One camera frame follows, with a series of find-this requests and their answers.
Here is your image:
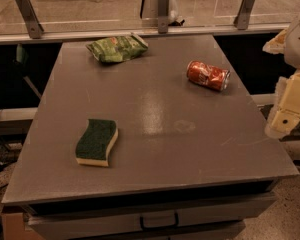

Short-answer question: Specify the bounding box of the red soda can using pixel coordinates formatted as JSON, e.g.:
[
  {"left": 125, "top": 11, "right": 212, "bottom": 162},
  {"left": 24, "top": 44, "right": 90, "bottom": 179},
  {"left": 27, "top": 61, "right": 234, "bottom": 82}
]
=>
[{"left": 186, "top": 61, "right": 231, "bottom": 92}]

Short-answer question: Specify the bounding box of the right metal bracket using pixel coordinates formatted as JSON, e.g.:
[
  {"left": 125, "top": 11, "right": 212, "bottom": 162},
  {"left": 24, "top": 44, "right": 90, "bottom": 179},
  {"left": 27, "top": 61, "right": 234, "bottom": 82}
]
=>
[{"left": 234, "top": 0, "right": 256, "bottom": 30}]

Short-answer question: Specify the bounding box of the green and yellow sponge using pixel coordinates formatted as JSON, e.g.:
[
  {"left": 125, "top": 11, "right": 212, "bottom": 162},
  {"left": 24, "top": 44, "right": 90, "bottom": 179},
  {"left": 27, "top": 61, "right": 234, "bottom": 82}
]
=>
[{"left": 75, "top": 119, "right": 118, "bottom": 167}]

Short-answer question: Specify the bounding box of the green chip bag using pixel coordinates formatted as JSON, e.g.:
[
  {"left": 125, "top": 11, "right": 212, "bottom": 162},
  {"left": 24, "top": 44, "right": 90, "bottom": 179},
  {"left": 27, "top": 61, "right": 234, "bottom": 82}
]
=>
[{"left": 86, "top": 34, "right": 148, "bottom": 63}]

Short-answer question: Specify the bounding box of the grey drawer with handle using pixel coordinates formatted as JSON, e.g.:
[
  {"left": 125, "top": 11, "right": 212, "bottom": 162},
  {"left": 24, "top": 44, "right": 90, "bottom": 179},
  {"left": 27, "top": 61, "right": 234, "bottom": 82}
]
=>
[{"left": 29, "top": 192, "right": 276, "bottom": 240}]

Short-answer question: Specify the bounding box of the left metal bracket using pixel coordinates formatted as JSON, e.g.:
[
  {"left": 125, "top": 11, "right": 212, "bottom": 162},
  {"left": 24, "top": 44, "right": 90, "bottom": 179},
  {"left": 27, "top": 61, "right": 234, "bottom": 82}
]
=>
[{"left": 15, "top": 0, "right": 44, "bottom": 39}]

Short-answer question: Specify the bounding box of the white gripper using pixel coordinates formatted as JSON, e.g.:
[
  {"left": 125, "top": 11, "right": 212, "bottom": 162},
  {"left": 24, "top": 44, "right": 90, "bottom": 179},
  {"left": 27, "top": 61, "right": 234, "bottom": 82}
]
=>
[{"left": 262, "top": 13, "right": 300, "bottom": 139}]

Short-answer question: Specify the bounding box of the metal window rail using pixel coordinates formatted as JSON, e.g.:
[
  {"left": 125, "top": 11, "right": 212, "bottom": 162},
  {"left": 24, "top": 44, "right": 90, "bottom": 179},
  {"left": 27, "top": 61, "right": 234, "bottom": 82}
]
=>
[{"left": 0, "top": 23, "right": 289, "bottom": 45}]

